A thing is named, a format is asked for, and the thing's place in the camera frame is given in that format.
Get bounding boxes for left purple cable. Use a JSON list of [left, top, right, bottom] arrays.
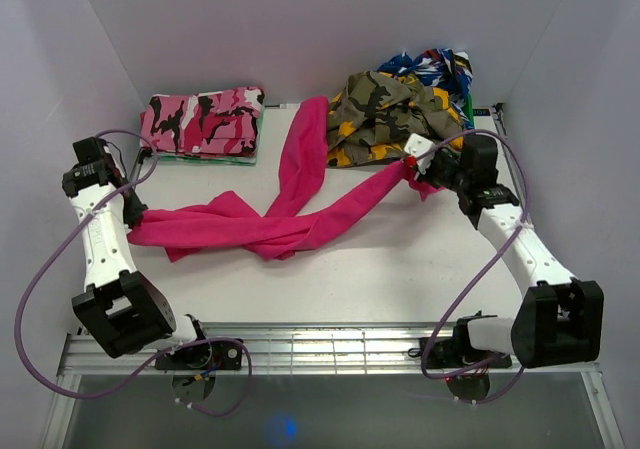
[[14, 128, 256, 418]]

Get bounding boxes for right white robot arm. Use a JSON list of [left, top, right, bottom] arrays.
[[404, 131, 604, 368]]

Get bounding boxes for pink camouflage folded trousers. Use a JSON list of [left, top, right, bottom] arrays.
[[141, 86, 265, 158]]

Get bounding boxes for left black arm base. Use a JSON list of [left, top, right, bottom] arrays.
[[154, 341, 242, 403]]

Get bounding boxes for magenta pink trousers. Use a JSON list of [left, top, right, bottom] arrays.
[[128, 96, 436, 262]]

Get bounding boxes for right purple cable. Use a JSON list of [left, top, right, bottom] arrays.
[[420, 128, 532, 406]]

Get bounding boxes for blue white camouflage trousers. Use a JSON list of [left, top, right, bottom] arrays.
[[378, 48, 473, 112]]

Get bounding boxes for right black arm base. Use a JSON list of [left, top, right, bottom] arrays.
[[425, 337, 512, 404]]

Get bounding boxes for purple cable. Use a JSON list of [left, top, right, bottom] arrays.
[[14, 128, 256, 418], [420, 128, 532, 406]]

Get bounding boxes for olive yellow camouflage trousers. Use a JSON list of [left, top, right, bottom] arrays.
[[326, 71, 466, 168]]

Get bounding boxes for green plastic bin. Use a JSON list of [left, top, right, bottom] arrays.
[[462, 93, 475, 130]]

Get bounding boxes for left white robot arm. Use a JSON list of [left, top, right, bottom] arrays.
[[62, 137, 212, 369]]

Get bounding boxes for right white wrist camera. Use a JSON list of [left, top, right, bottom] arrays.
[[403, 133, 436, 175]]

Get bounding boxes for aluminium front rail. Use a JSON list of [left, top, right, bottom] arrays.
[[58, 323, 600, 376]]

